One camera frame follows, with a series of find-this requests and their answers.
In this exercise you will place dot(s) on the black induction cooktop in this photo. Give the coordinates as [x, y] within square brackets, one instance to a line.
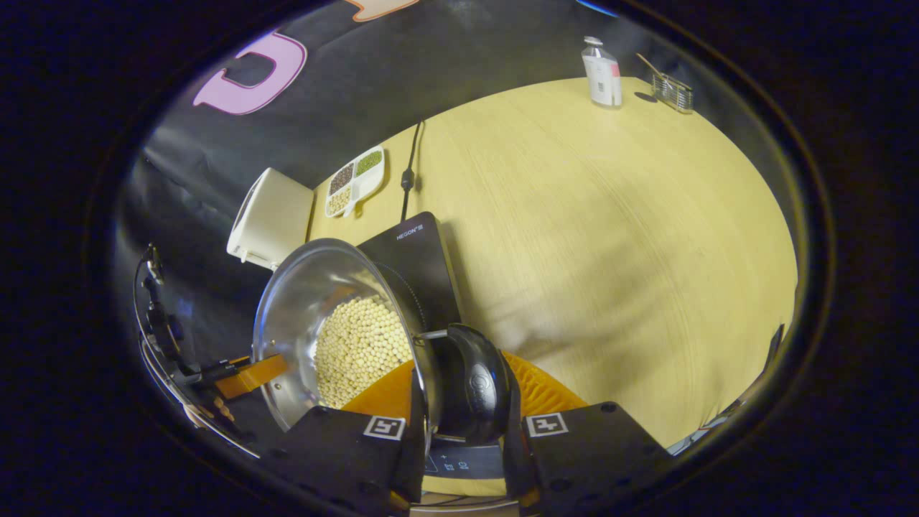
[416, 258]

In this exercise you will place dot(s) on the black backdrop cloth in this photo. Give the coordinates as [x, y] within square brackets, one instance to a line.
[431, 64]

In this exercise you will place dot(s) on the pile of yellow soybeans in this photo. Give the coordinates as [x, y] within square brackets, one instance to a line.
[359, 345]

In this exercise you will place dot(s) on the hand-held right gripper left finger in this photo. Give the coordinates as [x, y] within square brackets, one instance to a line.
[344, 452]

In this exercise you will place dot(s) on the white divided dish of beans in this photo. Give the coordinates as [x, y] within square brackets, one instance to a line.
[355, 179]

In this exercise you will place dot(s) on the clear plastic bottle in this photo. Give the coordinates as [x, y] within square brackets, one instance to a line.
[602, 75]

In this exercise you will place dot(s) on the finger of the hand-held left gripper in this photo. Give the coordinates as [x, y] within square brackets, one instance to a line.
[251, 375]

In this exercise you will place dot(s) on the black table clamp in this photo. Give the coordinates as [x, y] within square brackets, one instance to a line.
[777, 345]

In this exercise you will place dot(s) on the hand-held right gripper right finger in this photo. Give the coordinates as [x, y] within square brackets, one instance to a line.
[589, 452]

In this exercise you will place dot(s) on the white box appliance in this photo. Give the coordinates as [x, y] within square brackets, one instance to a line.
[273, 215]

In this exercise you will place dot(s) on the wooden stick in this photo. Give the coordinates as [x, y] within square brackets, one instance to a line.
[650, 66]

